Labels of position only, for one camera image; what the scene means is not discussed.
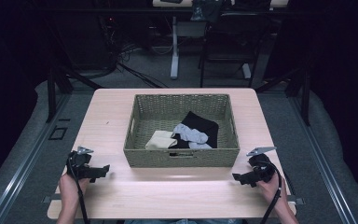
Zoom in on person's right hand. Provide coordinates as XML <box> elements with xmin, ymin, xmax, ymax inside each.
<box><xmin>255</xmin><ymin>172</ymin><xmax>289</xmax><ymax>209</ymax></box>

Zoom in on black metal stand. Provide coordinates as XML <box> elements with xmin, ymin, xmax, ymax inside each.
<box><xmin>45</xmin><ymin>63</ymin><xmax>104</xmax><ymax>124</ymax></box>
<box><xmin>254</xmin><ymin>63</ymin><xmax>312</xmax><ymax>127</ymax></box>

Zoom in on black cloth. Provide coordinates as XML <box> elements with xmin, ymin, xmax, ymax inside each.
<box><xmin>169</xmin><ymin>110</ymin><xmax>220</xmax><ymax>149</ymax></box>

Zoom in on dark bag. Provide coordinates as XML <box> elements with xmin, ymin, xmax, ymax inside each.
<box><xmin>190</xmin><ymin>0</ymin><xmax>224</xmax><ymax>23</ymax></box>

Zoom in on person's left hand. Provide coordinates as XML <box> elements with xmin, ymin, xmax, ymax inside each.
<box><xmin>58</xmin><ymin>172</ymin><xmax>90</xmax><ymax>207</ymax></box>

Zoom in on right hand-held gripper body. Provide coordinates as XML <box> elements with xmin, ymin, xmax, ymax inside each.
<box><xmin>245</xmin><ymin>146</ymin><xmax>278</xmax><ymax>185</ymax></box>

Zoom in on metal floor rail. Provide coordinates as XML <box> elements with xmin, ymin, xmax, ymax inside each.
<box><xmin>287</xmin><ymin>94</ymin><xmax>358</xmax><ymax>224</ymax></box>
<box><xmin>0</xmin><ymin>92</ymin><xmax>73</xmax><ymax>224</ymax></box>

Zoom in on bundle of floor cables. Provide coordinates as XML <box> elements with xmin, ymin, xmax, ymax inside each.
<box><xmin>97</xmin><ymin>15</ymin><xmax>171</xmax><ymax>90</ymax></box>

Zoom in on beige cloth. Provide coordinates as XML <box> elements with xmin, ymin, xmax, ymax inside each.
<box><xmin>145</xmin><ymin>130</ymin><xmax>178</xmax><ymax>150</ymax></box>

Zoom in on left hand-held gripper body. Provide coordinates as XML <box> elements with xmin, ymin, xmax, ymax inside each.
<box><xmin>66</xmin><ymin>146</ymin><xmax>98</xmax><ymax>181</ymax></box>

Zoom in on white-legged desk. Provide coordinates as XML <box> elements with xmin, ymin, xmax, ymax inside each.
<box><xmin>152</xmin><ymin>0</ymin><xmax>291</xmax><ymax>80</ymax></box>

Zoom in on grey sock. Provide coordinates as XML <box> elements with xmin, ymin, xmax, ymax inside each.
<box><xmin>171</xmin><ymin>123</ymin><xmax>213</xmax><ymax>150</ymax></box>

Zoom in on green woven basket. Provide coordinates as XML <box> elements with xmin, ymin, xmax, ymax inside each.
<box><xmin>123</xmin><ymin>93</ymin><xmax>241</xmax><ymax>169</ymax></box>

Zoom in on black chair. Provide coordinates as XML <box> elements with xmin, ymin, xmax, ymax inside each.
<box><xmin>198</xmin><ymin>11</ymin><xmax>273</xmax><ymax>89</ymax></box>

